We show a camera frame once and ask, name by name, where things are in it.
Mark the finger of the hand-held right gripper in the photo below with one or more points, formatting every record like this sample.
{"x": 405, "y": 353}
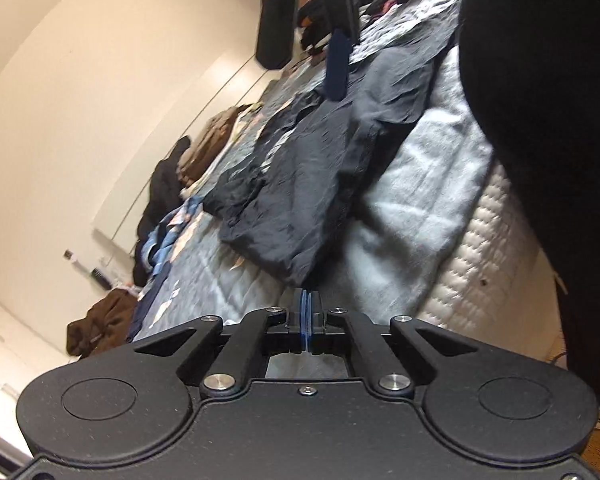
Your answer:
{"x": 337, "y": 70}

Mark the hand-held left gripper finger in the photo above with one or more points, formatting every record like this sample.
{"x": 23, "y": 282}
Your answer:
{"x": 301, "y": 325}
{"x": 311, "y": 325}

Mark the black printed t-shirt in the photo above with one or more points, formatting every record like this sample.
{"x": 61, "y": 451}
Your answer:
{"x": 320, "y": 175}

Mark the stack of folded brown clothes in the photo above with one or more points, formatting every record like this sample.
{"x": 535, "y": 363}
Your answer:
{"x": 215, "y": 140}

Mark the white headboard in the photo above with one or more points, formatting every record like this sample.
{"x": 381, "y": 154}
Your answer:
{"x": 180, "y": 125}

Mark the grey-blue printed quilt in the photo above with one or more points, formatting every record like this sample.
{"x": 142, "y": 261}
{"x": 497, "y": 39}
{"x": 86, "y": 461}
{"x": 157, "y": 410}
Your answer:
{"x": 405, "y": 200}

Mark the light blue denim garment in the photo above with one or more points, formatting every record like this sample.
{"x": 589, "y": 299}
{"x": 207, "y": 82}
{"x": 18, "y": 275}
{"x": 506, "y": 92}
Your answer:
{"x": 170, "y": 230}

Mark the white mattress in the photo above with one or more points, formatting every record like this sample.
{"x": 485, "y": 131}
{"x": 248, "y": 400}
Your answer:
{"x": 490, "y": 270}

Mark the black puffy jacket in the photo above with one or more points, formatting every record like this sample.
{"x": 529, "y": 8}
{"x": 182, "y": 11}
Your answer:
{"x": 162, "y": 185}

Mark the brown jacket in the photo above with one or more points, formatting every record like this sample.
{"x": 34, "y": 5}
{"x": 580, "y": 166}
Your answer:
{"x": 105, "y": 320}

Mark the black hanging brush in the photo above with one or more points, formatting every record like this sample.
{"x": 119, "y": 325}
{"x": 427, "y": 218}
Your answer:
{"x": 100, "y": 277}

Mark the person's black clothing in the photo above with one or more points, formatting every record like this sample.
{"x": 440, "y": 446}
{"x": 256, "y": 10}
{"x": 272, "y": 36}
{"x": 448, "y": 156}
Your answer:
{"x": 555, "y": 110}

